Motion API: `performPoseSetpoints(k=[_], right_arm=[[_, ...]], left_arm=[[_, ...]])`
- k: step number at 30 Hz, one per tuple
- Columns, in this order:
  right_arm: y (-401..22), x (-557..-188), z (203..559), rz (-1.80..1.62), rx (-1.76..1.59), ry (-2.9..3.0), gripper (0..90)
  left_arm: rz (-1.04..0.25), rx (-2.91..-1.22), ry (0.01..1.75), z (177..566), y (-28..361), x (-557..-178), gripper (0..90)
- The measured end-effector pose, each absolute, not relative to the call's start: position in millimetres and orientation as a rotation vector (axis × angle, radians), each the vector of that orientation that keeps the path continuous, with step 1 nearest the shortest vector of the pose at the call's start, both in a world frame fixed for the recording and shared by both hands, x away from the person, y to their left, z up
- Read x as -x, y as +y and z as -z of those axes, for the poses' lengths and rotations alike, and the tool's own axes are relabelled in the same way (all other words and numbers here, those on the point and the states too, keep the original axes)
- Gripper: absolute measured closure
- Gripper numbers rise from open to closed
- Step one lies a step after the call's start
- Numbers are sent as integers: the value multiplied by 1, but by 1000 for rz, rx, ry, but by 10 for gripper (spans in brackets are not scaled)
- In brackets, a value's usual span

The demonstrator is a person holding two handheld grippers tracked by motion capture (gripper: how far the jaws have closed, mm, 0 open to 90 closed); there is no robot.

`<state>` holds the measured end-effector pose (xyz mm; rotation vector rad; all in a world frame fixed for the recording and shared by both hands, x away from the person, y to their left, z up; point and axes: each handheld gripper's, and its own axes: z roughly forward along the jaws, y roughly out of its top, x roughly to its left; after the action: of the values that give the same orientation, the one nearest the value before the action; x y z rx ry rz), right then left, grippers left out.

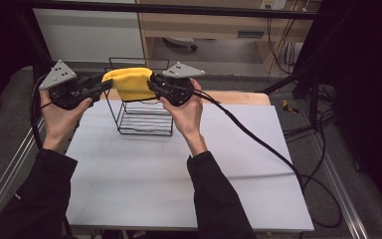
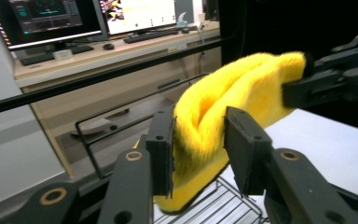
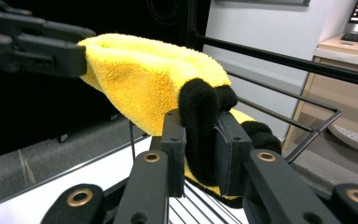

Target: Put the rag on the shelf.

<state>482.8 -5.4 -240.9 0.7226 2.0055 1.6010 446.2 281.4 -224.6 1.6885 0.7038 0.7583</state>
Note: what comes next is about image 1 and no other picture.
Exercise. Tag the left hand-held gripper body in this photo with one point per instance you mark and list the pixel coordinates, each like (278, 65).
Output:
(63, 89)

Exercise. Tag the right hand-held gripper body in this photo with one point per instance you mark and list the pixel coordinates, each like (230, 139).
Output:
(179, 89)

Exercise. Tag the yellow towel with black trim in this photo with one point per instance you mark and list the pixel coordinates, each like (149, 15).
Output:
(132, 83)

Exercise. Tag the person's right hand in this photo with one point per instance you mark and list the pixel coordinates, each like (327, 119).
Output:
(189, 122)

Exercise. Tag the person's left hand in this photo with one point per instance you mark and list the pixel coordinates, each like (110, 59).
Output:
(59, 126)

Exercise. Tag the grey device under desk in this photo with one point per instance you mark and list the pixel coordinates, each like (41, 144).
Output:
(180, 41)

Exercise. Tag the white cabinet panel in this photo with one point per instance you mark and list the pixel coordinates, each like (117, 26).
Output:
(89, 36)

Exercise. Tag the wooden board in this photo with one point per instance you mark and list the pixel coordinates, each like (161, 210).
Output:
(238, 98)

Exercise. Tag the wooden desk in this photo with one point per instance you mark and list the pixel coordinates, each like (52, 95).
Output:
(212, 26)

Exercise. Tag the yellow and black tool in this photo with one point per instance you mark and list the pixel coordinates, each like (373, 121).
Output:
(290, 106)

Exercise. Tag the white power strip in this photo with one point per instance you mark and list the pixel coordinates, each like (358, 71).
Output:
(273, 4)

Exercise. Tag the dark curtain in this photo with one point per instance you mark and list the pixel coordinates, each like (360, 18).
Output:
(368, 83)

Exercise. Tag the black metal frame bar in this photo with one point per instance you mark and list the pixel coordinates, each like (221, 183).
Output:
(179, 10)

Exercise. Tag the aluminium rail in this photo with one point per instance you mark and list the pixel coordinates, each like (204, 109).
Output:
(341, 192)
(3, 186)

